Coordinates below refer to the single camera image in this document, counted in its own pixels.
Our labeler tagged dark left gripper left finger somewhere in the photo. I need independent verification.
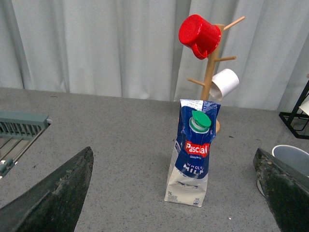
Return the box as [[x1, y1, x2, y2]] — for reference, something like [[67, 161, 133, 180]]
[[0, 147, 94, 232]]

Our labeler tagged white curtain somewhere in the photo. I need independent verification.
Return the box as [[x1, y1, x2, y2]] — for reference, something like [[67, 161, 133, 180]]
[[0, 0, 309, 111]]

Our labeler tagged grey-green dish rack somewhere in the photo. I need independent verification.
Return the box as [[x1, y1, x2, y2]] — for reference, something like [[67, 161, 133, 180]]
[[0, 110, 51, 178]]

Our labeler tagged red plastic cup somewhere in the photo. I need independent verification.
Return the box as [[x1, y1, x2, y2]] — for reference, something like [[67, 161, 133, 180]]
[[178, 14, 221, 59]]

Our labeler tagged white cup on tree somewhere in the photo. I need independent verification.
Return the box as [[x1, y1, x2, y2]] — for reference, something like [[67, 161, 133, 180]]
[[210, 69, 239, 101]]

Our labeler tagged black wire mug rack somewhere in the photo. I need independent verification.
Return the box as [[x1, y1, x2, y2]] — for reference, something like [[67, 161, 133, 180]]
[[279, 82, 309, 140]]

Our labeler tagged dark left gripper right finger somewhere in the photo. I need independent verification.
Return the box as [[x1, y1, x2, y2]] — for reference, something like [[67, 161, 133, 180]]
[[253, 148, 309, 232]]

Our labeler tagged wooden mug tree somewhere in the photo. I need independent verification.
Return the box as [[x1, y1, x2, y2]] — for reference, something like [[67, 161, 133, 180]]
[[187, 16, 245, 133]]

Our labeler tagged blue white milk carton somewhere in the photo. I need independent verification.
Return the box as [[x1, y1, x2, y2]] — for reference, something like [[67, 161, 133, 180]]
[[164, 99, 221, 207]]

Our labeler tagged white ribbed mug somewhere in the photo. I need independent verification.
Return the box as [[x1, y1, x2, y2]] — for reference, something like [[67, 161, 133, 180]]
[[253, 145, 309, 195]]

